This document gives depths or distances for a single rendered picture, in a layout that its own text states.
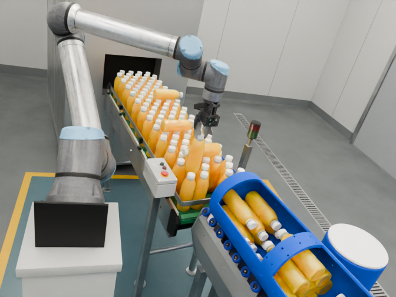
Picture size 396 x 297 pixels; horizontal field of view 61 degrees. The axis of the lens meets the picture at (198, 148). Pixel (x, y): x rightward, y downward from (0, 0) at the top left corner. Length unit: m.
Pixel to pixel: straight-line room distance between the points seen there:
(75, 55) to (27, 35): 4.05
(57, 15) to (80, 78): 0.25
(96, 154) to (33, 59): 4.54
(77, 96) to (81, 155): 0.36
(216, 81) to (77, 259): 0.87
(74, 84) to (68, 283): 0.76
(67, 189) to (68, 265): 0.24
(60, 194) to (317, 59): 5.95
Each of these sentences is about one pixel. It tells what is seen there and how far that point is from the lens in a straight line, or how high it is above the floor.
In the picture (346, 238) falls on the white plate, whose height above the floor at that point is 1.04.
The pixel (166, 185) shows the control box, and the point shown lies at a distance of 1.63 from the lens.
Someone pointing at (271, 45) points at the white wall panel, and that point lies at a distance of 6.16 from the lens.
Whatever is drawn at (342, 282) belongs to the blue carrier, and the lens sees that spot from 1.45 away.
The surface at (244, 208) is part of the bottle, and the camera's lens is 1.49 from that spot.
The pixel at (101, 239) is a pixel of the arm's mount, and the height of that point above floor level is 1.14.
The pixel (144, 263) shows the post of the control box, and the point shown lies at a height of 0.45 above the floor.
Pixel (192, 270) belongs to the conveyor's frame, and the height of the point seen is 0.04.
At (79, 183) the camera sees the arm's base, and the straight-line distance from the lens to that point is 1.17.
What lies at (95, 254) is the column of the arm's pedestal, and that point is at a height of 1.10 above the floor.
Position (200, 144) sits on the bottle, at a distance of 1.64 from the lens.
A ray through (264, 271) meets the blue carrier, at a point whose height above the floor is 1.11.
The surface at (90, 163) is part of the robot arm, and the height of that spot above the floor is 1.36.
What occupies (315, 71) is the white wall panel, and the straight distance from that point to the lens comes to 6.76.
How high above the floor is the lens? 2.02
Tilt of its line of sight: 28 degrees down
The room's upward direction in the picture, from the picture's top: 14 degrees clockwise
